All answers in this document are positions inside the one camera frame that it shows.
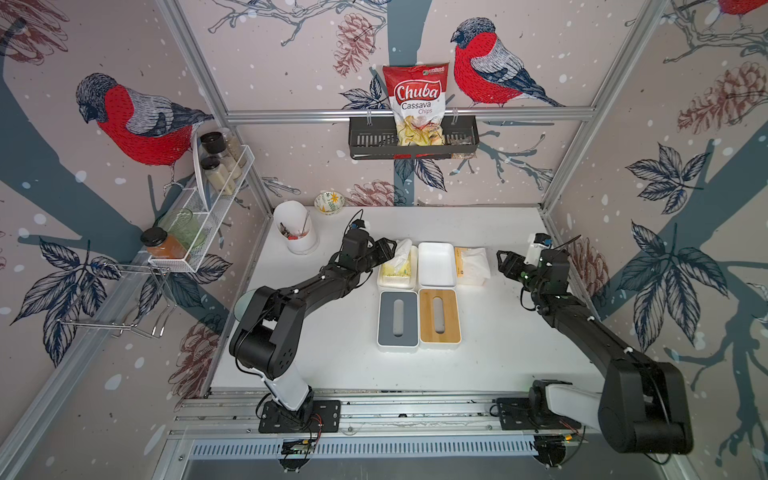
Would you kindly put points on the white utensil holder cup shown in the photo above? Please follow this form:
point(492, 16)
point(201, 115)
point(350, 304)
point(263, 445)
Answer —
point(292, 214)

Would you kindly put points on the green glass cup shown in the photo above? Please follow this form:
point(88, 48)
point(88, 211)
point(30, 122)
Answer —
point(184, 225)

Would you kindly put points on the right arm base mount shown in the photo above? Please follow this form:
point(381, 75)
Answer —
point(528, 414)

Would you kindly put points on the orange yellow tissue pack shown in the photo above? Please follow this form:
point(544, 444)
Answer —
point(472, 266)

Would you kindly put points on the light green bowl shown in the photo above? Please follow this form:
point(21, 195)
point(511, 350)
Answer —
point(242, 305)

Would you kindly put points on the black lid spice jar front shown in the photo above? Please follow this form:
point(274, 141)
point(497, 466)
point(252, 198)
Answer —
point(217, 175)

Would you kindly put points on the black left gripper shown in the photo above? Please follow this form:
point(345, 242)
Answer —
point(384, 249)

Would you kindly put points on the floral patterned small bowl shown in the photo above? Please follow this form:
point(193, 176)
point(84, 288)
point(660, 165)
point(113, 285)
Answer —
point(329, 202)

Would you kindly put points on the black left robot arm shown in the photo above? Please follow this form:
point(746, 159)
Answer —
point(267, 338)

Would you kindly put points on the red Chuba chips bag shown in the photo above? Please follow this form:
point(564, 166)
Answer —
point(417, 96)

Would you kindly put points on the black lid spice jar rear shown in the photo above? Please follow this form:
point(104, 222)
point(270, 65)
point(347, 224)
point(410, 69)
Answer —
point(214, 143)

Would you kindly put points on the white tissue box base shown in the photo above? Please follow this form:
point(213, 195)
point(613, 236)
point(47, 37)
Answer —
point(401, 282)
point(436, 265)

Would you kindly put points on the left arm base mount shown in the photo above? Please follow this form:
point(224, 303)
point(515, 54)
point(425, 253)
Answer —
point(310, 422)

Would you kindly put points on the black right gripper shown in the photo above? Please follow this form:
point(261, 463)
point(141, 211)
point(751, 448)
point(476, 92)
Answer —
point(512, 257)

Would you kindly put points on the orange sauce jar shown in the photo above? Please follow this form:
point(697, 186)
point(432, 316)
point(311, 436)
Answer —
point(161, 244)

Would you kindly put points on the chrome wire wall rack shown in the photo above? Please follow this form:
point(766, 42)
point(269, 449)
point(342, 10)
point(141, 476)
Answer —
point(141, 303)

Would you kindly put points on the black lid spice jar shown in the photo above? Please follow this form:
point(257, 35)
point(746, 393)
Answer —
point(214, 143)
point(217, 175)

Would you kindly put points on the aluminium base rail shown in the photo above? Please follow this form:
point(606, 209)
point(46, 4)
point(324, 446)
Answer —
point(391, 435)

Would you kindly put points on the white wire wall shelf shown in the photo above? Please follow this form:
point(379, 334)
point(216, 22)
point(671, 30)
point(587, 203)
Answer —
point(211, 208)

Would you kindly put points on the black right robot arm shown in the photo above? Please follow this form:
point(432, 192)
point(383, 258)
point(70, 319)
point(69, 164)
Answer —
point(642, 407)

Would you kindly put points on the black wire wall basket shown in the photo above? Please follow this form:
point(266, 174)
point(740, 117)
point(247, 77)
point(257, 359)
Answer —
point(376, 139)

